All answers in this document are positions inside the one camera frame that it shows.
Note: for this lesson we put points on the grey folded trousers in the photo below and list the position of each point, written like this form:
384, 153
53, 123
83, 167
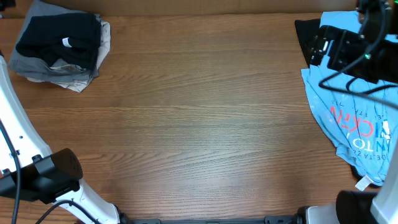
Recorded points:
21, 64

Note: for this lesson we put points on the black garment under blue shirt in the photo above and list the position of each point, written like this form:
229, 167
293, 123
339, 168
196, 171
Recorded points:
304, 40

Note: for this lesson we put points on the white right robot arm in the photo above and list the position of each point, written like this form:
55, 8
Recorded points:
367, 203

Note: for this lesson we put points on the black t-shirt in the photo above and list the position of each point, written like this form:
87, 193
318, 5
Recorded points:
73, 37

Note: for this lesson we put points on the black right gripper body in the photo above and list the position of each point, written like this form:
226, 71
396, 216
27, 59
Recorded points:
347, 50

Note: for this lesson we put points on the light blue t-shirt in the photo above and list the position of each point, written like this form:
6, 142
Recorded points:
356, 107

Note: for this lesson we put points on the beige folded garment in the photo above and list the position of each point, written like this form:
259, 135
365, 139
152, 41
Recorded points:
72, 76

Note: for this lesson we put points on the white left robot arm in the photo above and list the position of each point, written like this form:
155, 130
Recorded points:
32, 172

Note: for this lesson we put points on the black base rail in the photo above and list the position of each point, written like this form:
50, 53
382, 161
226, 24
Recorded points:
297, 218

